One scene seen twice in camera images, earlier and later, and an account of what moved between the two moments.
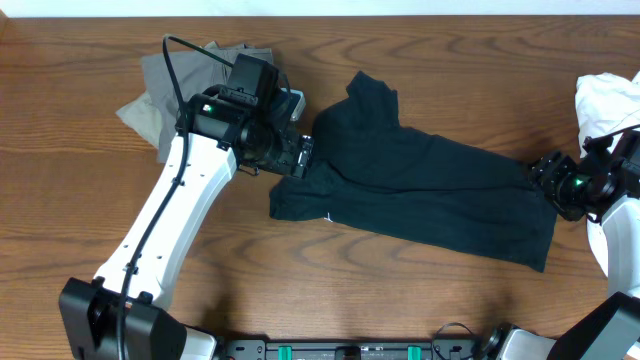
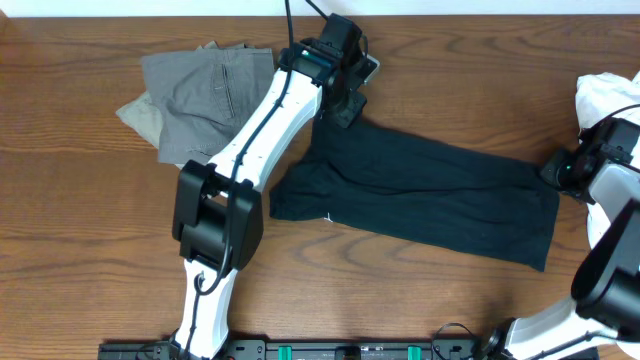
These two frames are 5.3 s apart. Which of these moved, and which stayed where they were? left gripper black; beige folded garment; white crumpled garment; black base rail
Moved: left gripper black
Stayed: black base rail; beige folded garment; white crumpled garment
